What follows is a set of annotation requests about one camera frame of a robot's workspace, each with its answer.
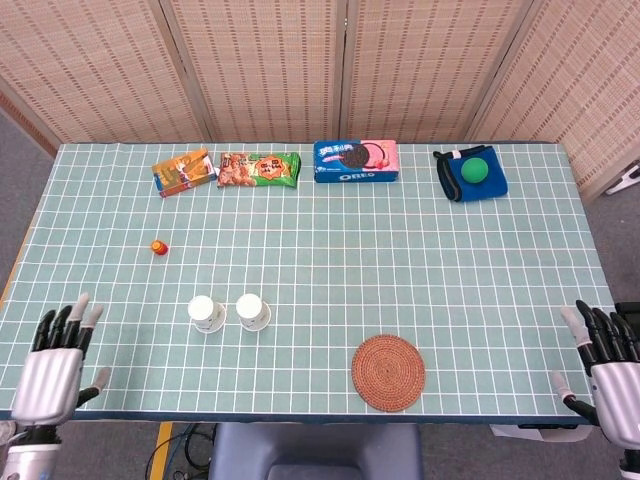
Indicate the white paper cup flower print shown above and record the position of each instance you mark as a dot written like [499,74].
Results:
[249,306]
[202,307]

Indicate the grey blue padded seat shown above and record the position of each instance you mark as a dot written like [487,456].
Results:
[315,450]

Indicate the white stand foot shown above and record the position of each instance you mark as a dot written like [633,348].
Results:
[625,181]

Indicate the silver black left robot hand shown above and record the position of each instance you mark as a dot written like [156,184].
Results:
[47,380]

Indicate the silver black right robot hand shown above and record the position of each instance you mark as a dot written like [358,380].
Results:
[617,395]

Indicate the blue Oreo cookie box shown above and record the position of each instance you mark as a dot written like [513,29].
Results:
[355,160]

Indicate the green ball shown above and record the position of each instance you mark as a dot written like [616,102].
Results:
[473,170]

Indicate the orange snack box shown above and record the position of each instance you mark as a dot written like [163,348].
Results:
[182,172]

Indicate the green snack bag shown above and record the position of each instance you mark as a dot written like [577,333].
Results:
[257,170]

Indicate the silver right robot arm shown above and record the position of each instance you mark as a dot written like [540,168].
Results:
[631,467]

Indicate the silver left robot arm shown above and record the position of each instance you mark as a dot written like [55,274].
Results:
[27,460]

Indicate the woven bamboo screen panel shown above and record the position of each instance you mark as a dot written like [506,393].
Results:
[430,65]
[260,65]
[585,75]
[100,70]

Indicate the white paper sheet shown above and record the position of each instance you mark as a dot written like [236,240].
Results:
[520,433]

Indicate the small red orange cap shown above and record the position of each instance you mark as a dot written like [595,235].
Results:
[160,247]

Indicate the blue folded cloth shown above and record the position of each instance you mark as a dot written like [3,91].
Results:
[490,186]

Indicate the green white grid tablecloth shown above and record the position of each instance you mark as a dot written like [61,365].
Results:
[320,260]

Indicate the round brown rattan coaster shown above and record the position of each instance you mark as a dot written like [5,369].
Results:
[388,372]

